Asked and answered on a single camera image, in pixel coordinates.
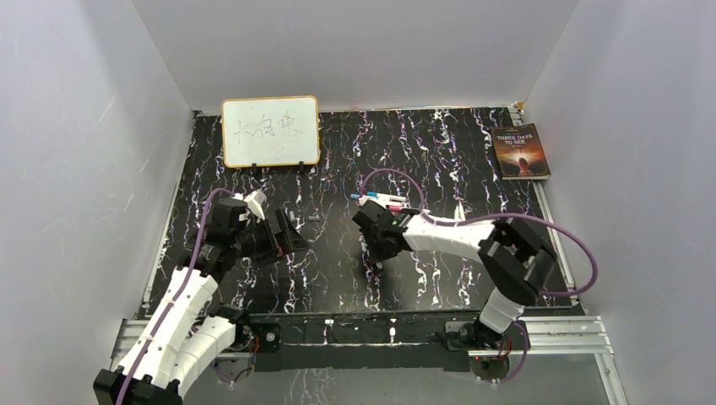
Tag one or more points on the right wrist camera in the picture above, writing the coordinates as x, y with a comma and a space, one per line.
365, 199

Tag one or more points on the red white marker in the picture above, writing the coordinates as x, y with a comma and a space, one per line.
462, 211

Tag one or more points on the aluminium frame rail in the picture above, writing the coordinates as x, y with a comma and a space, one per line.
546, 334

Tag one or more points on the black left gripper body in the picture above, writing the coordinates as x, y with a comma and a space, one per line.
258, 241

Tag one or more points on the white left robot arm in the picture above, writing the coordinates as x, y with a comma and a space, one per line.
177, 345

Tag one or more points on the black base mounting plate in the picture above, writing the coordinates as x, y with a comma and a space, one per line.
438, 353

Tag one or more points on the small whiteboard with writing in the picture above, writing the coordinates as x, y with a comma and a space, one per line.
270, 131

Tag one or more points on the dark paperback book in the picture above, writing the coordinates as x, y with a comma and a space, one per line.
519, 153

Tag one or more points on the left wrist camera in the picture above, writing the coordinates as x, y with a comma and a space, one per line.
254, 201

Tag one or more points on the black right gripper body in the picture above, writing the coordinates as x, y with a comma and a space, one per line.
378, 251

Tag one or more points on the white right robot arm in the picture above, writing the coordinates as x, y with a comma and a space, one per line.
517, 260

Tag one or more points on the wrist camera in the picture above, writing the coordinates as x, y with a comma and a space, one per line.
365, 199
254, 201

